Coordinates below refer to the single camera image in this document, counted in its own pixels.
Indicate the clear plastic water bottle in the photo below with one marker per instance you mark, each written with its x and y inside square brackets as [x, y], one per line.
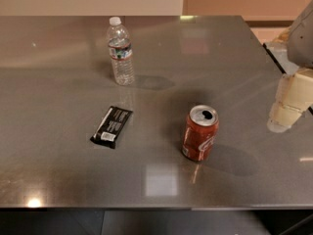
[120, 51]

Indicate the black snack bar wrapper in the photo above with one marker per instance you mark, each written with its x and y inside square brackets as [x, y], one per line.
[111, 126]

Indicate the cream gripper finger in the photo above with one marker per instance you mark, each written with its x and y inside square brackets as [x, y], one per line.
[293, 97]

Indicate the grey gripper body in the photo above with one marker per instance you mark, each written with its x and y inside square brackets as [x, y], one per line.
[302, 39]

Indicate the red coke can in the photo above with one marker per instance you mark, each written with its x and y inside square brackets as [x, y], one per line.
[201, 129]

